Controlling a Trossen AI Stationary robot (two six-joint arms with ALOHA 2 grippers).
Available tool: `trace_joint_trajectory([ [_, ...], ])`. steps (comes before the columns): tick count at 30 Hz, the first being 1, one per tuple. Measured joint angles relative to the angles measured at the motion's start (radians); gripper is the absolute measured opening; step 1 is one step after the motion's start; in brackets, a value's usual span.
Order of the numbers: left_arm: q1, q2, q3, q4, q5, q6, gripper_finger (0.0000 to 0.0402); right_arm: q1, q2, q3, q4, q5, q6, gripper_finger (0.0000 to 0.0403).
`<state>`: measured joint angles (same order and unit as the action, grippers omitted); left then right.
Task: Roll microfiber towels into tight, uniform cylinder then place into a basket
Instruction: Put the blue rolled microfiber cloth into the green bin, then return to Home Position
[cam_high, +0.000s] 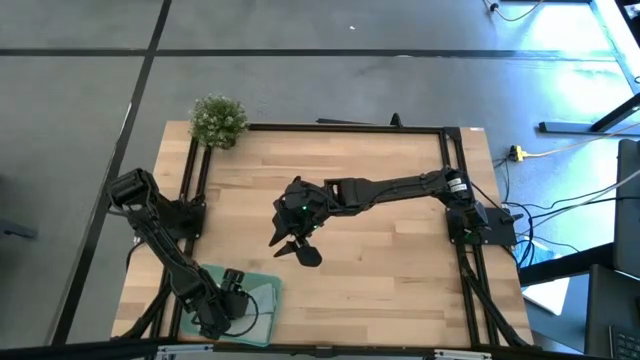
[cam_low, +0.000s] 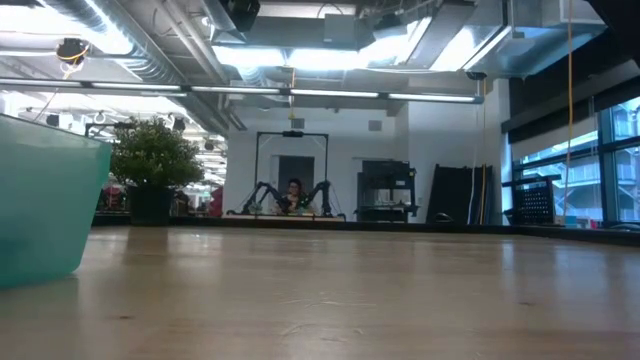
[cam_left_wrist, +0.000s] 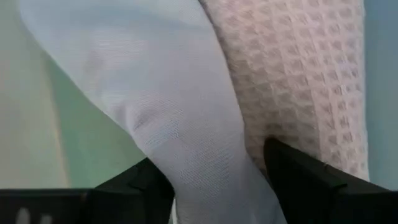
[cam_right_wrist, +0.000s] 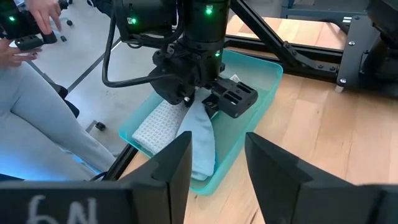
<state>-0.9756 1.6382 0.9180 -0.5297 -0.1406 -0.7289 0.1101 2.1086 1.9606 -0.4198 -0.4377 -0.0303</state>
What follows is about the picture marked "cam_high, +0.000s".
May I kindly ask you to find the silver bracket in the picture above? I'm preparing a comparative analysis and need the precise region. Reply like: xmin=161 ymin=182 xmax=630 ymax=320
xmin=155 ymin=343 xmax=215 ymax=360
xmin=433 ymin=348 xmax=492 ymax=360

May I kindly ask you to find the black keyboard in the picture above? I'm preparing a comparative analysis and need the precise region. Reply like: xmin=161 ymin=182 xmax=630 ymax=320
xmin=608 ymin=324 xmax=640 ymax=360

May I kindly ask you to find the black desk leg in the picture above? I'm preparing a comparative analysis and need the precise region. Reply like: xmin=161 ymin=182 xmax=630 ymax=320
xmin=538 ymin=92 xmax=640 ymax=135

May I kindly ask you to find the black aluminium table frame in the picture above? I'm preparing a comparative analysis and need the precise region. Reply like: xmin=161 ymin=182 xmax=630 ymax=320
xmin=112 ymin=112 xmax=536 ymax=351

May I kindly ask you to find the black box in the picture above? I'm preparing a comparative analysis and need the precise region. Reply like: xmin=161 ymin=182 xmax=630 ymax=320
xmin=584 ymin=263 xmax=640 ymax=359

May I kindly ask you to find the black plug with beige cord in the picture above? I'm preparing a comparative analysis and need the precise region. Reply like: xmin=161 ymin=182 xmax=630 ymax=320
xmin=482 ymin=0 xmax=544 ymax=22

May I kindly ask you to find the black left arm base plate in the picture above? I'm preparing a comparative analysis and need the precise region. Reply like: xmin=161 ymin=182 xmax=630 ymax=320
xmin=149 ymin=197 xmax=207 ymax=240

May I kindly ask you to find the dark monitor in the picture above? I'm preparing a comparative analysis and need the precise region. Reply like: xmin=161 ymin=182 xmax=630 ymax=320
xmin=613 ymin=138 xmax=640 ymax=279

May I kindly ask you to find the beige power cord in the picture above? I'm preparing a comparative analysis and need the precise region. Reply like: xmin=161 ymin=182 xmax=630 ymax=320
xmin=522 ymin=122 xmax=640 ymax=158

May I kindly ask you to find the teal translucent plastic basket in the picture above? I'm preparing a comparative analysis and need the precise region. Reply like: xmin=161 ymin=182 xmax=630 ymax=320
xmin=178 ymin=263 xmax=284 ymax=348

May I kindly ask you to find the black desk bar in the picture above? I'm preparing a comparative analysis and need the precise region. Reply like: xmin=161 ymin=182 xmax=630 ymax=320
xmin=518 ymin=243 xmax=616 ymax=286

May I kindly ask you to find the black overhead crossbar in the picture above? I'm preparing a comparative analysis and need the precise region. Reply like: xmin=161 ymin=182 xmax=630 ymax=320
xmin=0 ymin=338 xmax=640 ymax=360

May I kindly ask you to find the white paper sheet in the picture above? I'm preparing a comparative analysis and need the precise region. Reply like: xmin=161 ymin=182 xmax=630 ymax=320
xmin=522 ymin=276 xmax=571 ymax=316

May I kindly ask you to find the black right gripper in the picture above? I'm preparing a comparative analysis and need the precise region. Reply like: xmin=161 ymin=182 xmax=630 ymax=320
xmin=268 ymin=174 xmax=331 ymax=269

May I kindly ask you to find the green potted plant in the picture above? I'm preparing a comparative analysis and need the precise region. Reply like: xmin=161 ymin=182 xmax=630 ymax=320
xmin=188 ymin=93 xmax=250 ymax=150

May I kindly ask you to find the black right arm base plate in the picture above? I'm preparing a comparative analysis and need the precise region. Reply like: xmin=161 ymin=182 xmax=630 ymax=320
xmin=446 ymin=207 xmax=519 ymax=247

